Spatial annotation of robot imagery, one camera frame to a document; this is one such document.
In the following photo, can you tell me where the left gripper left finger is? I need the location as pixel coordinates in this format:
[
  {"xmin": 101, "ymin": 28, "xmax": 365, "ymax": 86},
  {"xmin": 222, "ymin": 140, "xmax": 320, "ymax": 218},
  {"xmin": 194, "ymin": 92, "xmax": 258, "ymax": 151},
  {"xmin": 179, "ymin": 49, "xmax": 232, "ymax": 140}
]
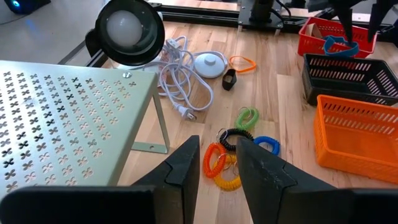
[{"xmin": 0, "ymin": 135, "xmax": 200, "ymax": 224}]

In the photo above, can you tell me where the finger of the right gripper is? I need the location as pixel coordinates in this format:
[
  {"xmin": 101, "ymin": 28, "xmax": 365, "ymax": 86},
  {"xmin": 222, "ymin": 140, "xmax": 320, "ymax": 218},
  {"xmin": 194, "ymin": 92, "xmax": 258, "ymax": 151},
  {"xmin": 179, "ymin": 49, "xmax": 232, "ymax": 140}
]
[
  {"xmin": 368, "ymin": 0, "xmax": 396, "ymax": 44},
  {"xmin": 329, "ymin": 0, "xmax": 355, "ymax": 44}
]

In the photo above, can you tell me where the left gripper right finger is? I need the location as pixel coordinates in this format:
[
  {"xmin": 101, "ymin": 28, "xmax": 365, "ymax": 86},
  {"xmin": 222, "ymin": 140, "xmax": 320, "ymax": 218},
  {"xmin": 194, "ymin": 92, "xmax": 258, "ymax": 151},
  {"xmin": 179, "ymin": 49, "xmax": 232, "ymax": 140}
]
[{"xmin": 236, "ymin": 136, "xmax": 398, "ymax": 224}]

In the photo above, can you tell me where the large blue rubber band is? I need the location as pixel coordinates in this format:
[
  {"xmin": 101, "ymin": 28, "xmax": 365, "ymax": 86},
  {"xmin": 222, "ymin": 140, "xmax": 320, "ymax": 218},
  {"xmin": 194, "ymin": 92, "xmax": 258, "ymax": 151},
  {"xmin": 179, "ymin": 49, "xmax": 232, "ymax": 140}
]
[{"xmin": 322, "ymin": 35, "xmax": 360, "ymax": 58}]

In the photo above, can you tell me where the red plastic basket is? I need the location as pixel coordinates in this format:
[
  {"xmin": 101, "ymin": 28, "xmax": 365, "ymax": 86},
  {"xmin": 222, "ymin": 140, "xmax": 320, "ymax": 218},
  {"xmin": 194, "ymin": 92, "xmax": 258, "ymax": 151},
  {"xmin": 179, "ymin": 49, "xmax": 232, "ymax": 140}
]
[{"xmin": 297, "ymin": 17, "xmax": 379, "ymax": 59}]

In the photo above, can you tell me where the orange rubber band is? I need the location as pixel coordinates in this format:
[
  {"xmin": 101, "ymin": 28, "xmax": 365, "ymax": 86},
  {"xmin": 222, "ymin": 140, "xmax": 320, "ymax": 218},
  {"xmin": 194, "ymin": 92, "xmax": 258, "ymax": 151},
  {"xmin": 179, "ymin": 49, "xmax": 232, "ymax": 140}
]
[{"xmin": 229, "ymin": 55, "xmax": 257, "ymax": 74}]

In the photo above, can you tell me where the wide black rubber band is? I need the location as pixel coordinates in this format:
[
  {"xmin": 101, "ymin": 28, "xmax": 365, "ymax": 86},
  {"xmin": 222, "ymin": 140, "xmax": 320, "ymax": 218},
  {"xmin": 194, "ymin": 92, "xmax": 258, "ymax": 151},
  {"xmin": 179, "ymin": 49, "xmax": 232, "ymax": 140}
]
[{"xmin": 221, "ymin": 68, "xmax": 238, "ymax": 91}]

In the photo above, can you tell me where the white clamp desk lamp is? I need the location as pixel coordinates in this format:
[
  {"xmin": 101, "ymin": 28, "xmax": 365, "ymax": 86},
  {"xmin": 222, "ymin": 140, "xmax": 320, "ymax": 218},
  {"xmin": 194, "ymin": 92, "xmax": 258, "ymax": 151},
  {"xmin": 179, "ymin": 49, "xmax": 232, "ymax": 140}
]
[{"xmin": 85, "ymin": 0, "xmax": 166, "ymax": 67}]

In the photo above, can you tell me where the black plastic basket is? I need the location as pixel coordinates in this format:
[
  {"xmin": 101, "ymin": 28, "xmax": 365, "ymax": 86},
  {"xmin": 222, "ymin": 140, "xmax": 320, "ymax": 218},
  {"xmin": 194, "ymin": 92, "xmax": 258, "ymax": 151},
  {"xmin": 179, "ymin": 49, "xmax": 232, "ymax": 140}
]
[{"xmin": 301, "ymin": 53, "xmax": 398, "ymax": 106}]

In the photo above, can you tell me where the orange plastic basket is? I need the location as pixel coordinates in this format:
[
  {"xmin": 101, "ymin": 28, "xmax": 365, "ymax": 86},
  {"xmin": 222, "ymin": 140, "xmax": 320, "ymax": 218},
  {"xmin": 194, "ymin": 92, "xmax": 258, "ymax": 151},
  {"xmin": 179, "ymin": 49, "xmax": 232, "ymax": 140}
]
[{"xmin": 313, "ymin": 94, "xmax": 398, "ymax": 184}]

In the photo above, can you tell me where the green perforated metal shelf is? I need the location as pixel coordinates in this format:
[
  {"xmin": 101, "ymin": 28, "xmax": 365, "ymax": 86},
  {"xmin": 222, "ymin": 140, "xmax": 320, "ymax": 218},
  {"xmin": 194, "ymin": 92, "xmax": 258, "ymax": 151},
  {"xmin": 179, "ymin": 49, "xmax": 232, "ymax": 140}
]
[{"xmin": 0, "ymin": 60, "xmax": 171, "ymax": 200}]

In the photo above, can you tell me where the black device with blue light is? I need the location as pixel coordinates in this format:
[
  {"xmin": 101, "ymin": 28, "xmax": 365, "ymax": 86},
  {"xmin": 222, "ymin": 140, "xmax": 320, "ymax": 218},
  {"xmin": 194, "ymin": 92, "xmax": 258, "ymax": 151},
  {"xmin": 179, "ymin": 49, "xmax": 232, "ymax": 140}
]
[{"xmin": 4, "ymin": 0, "xmax": 52, "ymax": 15}]

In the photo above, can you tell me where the orange coil wrist keychain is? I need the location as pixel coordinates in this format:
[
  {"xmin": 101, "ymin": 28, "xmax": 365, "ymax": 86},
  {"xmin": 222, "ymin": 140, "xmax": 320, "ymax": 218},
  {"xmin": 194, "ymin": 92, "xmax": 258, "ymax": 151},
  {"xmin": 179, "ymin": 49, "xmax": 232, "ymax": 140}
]
[{"xmin": 203, "ymin": 142, "xmax": 228, "ymax": 179}]

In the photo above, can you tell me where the yellow coil wrist keychain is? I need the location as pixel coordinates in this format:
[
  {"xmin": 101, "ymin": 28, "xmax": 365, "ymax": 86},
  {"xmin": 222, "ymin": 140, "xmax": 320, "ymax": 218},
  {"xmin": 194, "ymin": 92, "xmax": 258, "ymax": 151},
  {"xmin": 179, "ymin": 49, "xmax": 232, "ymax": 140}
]
[{"xmin": 213, "ymin": 154, "xmax": 243, "ymax": 192}]

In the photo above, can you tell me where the blue coil wrist keychain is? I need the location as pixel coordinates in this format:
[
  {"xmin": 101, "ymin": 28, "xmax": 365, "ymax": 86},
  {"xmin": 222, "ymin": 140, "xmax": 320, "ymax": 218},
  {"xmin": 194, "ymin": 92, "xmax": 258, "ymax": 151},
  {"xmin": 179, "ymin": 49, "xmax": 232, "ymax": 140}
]
[{"xmin": 253, "ymin": 136, "xmax": 281, "ymax": 156}]

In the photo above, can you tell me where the black coil wrist keychain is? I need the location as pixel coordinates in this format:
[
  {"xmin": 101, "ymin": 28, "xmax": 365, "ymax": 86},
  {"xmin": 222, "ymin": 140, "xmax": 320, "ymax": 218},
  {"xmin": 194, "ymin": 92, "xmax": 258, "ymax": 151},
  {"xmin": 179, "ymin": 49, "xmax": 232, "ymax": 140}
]
[{"xmin": 216, "ymin": 128, "xmax": 254, "ymax": 152}]

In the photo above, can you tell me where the green coil wrist keychain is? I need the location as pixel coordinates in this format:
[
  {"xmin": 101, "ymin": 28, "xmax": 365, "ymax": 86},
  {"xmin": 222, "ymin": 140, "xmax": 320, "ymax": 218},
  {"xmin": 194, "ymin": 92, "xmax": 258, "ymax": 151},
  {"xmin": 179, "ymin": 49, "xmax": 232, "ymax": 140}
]
[{"xmin": 233, "ymin": 106, "xmax": 260, "ymax": 131}]

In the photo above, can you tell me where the round white cord switch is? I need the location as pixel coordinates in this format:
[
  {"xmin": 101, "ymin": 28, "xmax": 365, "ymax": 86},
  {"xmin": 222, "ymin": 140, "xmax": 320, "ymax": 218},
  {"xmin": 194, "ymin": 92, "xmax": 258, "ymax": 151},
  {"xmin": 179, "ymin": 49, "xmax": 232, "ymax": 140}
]
[{"xmin": 193, "ymin": 52, "xmax": 226, "ymax": 79}]

